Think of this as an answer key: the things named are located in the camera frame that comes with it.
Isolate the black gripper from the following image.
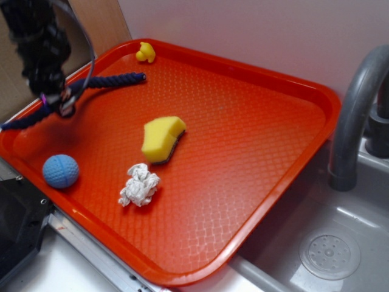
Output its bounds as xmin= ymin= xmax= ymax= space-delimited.
xmin=1 ymin=1 xmax=75 ymax=118

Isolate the dark blue rope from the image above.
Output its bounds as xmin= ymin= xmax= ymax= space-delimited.
xmin=1 ymin=71 xmax=147 ymax=131

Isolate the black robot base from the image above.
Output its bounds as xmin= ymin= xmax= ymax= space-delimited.
xmin=1 ymin=175 xmax=53 ymax=287

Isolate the blue dimpled ball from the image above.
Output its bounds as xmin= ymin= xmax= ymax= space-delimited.
xmin=43 ymin=154 xmax=80 ymax=189

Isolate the light wooden board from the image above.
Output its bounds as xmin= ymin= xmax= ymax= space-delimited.
xmin=69 ymin=0 xmax=131 ymax=56

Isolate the yellow rubber duck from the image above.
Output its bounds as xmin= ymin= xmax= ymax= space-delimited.
xmin=136 ymin=42 xmax=156 ymax=63

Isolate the yellow sponge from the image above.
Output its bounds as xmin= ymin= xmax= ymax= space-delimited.
xmin=141 ymin=116 xmax=187 ymax=164

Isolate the crumpled white paper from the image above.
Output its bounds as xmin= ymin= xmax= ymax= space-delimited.
xmin=118 ymin=163 xmax=160 ymax=207

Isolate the red plastic tray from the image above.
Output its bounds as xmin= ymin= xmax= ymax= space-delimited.
xmin=1 ymin=40 xmax=340 ymax=287

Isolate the grey sink basin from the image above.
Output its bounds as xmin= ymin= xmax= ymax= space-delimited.
xmin=230 ymin=145 xmax=388 ymax=291

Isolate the sink drain strainer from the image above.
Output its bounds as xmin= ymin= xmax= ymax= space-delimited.
xmin=299 ymin=232 xmax=361 ymax=280

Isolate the grey faucet spout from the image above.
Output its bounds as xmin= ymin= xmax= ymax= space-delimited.
xmin=328 ymin=44 xmax=388 ymax=191

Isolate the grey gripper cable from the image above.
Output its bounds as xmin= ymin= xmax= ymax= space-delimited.
xmin=50 ymin=0 xmax=95 ymax=106

